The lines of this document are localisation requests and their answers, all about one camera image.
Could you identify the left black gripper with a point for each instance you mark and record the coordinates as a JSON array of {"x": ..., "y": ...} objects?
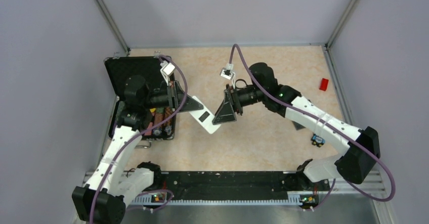
[{"x": 174, "y": 89}]

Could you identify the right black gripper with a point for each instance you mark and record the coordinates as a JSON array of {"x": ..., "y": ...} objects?
[{"x": 225, "y": 114}]

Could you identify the white remote control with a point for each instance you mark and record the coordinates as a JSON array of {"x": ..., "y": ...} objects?
[{"x": 204, "y": 117}]

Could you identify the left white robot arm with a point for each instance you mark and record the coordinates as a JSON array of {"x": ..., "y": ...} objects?
[{"x": 104, "y": 197}]

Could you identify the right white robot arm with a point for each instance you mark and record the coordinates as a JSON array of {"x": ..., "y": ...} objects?
[{"x": 354, "y": 145}]

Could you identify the black poker chip case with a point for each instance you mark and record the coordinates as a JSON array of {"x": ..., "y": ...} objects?
[{"x": 141, "y": 93}]

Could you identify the dark grey studded baseplate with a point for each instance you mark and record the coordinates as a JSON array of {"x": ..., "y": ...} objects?
[{"x": 298, "y": 126}]

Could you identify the blue owl toy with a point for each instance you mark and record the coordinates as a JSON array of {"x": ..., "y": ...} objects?
[{"x": 317, "y": 141}]

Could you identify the red toy brick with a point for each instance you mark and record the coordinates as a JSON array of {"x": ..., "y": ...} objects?
[{"x": 324, "y": 84}]

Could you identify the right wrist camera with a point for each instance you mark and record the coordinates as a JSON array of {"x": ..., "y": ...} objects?
[{"x": 227, "y": 72}]

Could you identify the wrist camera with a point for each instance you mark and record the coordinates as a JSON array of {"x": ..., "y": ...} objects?
[
  {"x": 167, "y": 69},
  {"x": 227, "y": 72}
]

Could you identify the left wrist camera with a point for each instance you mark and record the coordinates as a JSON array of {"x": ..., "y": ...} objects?
[{"x": 167, "y": 69}]

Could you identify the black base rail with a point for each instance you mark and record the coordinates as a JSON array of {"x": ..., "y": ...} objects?
[{"x": 228, "y": 188}]

